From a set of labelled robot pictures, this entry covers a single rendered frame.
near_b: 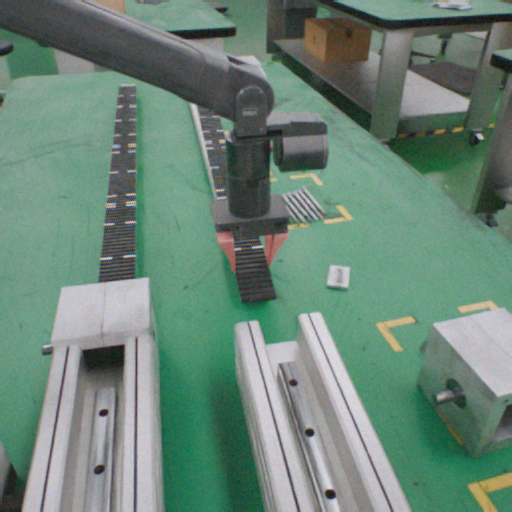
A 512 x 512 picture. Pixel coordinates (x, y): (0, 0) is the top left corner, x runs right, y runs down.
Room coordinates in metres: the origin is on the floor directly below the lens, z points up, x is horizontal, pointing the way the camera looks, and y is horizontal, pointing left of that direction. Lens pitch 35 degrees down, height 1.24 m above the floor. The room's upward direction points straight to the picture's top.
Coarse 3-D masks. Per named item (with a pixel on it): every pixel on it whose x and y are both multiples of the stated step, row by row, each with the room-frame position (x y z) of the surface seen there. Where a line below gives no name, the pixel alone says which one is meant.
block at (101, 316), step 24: (72, 288) 0.45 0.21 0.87; (96, 288) 0.45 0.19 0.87; (120, 288) 0.45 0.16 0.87; (144, 288) 0.45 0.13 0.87; (72, 312) 0.41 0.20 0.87; (96, 312) 0.41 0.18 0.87; (120, 312) 0.41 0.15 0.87; (144, 312) 0.41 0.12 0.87; (72, 336) 0.37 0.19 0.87; (96, 336) 0.38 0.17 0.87; (120, 336) 0.38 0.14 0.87; (96, 360) 0.39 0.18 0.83; (120, 360) 0.39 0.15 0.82
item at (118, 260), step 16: (128, 96) 1.38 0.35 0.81; (128, 112) 1.25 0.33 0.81; (128, 128) 1.13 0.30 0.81; (128, 144) 1.04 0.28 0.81; (112, 160) 0.95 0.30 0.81; (128, 160) 0.95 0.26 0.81; (112, 176) 0.88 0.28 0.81; (128, 176) 0.88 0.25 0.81; (112, 192) 0.81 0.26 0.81; (128, 192) 0.81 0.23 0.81; (112, 208) 0.75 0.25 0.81; (128, 208) 0.75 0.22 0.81; (112, 224) 0.70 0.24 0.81; (128, 224) 0.70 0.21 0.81; (112, 240) 0.65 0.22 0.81; (128, 240) 0.65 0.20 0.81; (112, 256) 0.61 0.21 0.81; (128, 256) 0.60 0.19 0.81; (112, 272) 0.57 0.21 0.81; (128, 272) 0.56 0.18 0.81
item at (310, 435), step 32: (320, 320) 0.41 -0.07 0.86; (256, 352) 0.36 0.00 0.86; (288, 352) 0.40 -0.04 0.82; (320, 352) 0.36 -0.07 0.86; (256, 384) 0.32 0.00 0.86; (288, 384) 0.34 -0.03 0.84; (320, 384) 0.33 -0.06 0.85; (352, 384) 0.32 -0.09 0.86; (256, 416) 0.28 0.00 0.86; (288, 416) 0.31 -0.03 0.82; (320, 416) 0.31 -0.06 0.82; (352, 416) 0.28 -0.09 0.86; (256, 448) 0.28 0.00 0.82; (288, 448) 0.25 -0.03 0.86; (320, 448) 0.27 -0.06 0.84; (352, 448) 0.25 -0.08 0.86; (288, 480) 0.22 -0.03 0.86; (320, 480) 0.24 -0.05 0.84; (352, 480) 0.24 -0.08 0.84; (384, 480) 0.22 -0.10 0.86
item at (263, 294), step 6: (264, 288) 0.54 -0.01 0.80; (270, 288) 0.54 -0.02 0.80; (240, 294) 0.53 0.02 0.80; (246, 294) 0.53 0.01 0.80; (252, 294) 0.53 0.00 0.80; (258, 294) 0.53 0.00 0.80; (264, 294) 0.53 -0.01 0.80; (270, 294) 0.53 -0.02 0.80; (246, 300) 0.52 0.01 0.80; (252, 300) 0.52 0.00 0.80; (258, 300) 0.52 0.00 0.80; (264, 300) 0.52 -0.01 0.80
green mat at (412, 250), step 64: (0, 128) 1.22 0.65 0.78; (64, 128) 1.22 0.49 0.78; (192, 128) 1.23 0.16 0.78; (0, 192) 0.87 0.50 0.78; (64, 192) 0.87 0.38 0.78; (192, 192) 0.88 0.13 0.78; (320, 192) 0.88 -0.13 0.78; (384, 192) 0.88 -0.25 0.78; (0, 256) 0.65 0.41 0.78; (64, 256) 0.65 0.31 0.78; (192, 256) 0.65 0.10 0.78; (320, 256) 0.65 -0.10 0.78; (384, 256) 0.65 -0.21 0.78; (448, 256) 0.65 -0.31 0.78; (0, 320) 0.50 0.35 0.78; (192, 320) 0.50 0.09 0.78; (256, 320) 0.50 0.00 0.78; (384, 320) 0.50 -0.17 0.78; (0, 384) 0.39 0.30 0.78; (192, 384) 0.39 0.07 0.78; (384, 384) 0.39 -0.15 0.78; (192, 448) 0.31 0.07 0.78; (384, 448) 0.31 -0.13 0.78; (448, 448) 0.31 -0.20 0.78
